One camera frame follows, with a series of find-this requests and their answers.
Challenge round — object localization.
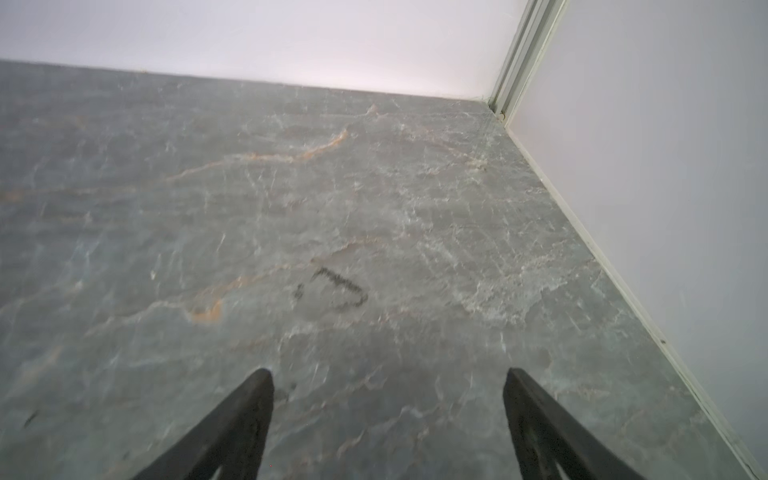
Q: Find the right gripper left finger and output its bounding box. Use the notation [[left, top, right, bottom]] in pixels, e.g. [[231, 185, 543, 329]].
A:
[[135, 369, 275, 479]]

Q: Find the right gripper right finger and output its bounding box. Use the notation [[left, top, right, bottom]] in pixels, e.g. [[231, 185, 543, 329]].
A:
[[503, 368, 641, 480]]

